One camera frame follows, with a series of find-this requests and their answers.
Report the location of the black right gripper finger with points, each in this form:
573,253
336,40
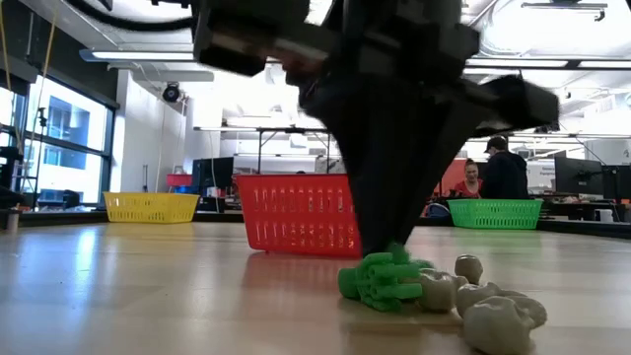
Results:
370,172
434,148

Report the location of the red plastic basket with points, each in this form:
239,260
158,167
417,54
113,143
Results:
296,212

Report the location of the green monster figure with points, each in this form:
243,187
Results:
397,252
379,286

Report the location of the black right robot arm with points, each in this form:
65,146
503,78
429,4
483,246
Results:
404,7

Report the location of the orange fabric partition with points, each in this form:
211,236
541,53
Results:
448,172

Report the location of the patterned box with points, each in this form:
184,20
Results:
328,165

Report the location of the person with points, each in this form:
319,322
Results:
470,187
505,177

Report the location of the blue round bag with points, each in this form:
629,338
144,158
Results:
438,211

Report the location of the green plastic basket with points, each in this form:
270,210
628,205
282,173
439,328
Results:
495,213

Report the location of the black computer monitor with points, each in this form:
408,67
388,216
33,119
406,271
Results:
618,182
212,172
577,175

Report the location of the white mug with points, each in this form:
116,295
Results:
604,216

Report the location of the red storage bin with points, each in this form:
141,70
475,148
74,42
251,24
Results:
178,180

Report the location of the black round ceiling speaker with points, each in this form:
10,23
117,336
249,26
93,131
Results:
171,92

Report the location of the yellow plastic basket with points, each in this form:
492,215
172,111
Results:
150,207

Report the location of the long LED light bar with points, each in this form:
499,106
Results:
148,55

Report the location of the large window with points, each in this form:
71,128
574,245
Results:
74,118

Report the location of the black tripod stand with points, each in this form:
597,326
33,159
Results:
41,118

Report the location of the black equipment rack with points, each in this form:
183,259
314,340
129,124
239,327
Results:
10,172

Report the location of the white cup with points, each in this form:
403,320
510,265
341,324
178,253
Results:
12,222

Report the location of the silver ventilation duct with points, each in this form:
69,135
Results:
493,42

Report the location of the black metal station frame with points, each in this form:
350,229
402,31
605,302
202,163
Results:
276,130

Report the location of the black aluminium table frame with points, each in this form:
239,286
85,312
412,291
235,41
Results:
59,218

